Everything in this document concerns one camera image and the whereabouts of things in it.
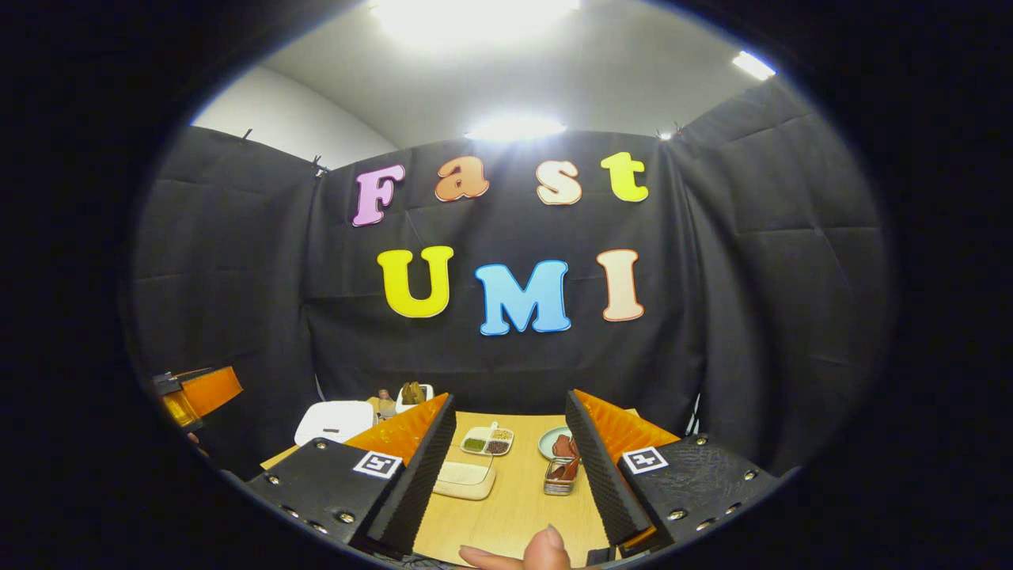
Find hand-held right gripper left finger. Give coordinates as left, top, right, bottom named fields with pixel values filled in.
left=245, top=393, right=458, bottom=555

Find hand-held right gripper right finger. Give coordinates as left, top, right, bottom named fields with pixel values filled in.
left=564, top=389, right=780, bottom=555

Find metal wire chopstick holder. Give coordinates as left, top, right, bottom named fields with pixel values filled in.
left=544, top=457, right=580, bottom=496

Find cream tray of rice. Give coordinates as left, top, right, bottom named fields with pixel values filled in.
left=432, top=460, right=498, bottom=501

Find white rice cooker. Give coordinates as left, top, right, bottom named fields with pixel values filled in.
left=294, top=401, right=376, bottom=447

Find pale green plate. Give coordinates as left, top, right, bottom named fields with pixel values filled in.
left=538, top=427, right=575, bottom=462

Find white toaster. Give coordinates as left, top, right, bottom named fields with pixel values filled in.
left=395, top=382, right=434, bottom=414

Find white divided grain dish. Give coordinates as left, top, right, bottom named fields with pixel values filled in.
left=461, top=422, right=515, bottom=457

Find black backdrop cloth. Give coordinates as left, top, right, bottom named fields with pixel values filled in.
left=127, top=79, right=899, bottom=480

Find large bright ceiling light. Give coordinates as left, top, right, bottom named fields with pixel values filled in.
left=368, top=0, right=582, bottom=48

